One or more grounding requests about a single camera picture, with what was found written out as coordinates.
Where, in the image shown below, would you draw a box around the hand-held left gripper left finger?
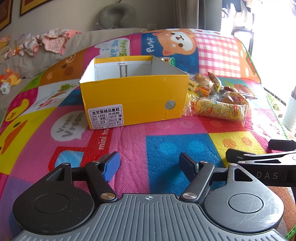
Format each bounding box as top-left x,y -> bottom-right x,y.
45,152 -> 121,205

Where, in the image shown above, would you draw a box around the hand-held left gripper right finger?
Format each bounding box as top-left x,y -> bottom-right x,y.
179,152 -> 255,205

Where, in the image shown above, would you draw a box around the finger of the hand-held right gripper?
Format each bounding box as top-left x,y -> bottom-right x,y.
269,139 -> 296,150
225,148 -> 296,166

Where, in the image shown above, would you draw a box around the puffed rice roll packet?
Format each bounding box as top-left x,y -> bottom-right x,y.
189,97 -> 251,127

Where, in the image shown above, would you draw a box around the bun with red label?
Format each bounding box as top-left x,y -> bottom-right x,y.
221,91 -> 250,109

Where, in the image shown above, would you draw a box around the yellow cardboard shoe box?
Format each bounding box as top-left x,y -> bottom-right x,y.
79,55 -> 190,130

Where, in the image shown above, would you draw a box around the green snack box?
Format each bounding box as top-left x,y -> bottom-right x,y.
196,86 -> 210,98

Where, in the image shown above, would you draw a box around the plain bun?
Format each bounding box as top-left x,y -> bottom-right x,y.
194,74 -> 214,90

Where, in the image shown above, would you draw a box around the colourful printed play mat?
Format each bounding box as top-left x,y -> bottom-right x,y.
0,28 -> 296,241

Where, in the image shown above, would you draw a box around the green snack packet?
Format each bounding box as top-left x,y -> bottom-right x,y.
159,56 -> 176,68

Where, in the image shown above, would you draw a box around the small white plush toy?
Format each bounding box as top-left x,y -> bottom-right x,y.
0,82 -> 11,95

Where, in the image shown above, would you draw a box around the orange plush toy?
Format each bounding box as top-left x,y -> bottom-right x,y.
0,68 -> 22,87

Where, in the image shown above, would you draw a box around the pile of pink floral clothes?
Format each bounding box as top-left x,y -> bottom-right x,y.
0,28 -> 82,62

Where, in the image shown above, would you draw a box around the hanging clothes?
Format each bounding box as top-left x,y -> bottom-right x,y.
233,0 -> 254,24

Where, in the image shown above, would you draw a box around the grey curtain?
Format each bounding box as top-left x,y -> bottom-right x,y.
175,0 -> 223,32

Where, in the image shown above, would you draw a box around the grey neck pillow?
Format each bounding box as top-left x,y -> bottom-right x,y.
99,3 -> 137,30

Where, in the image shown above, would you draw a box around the gold framed picture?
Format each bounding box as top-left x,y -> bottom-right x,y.
0,0 -> 14,32
19,0 -> 54,16

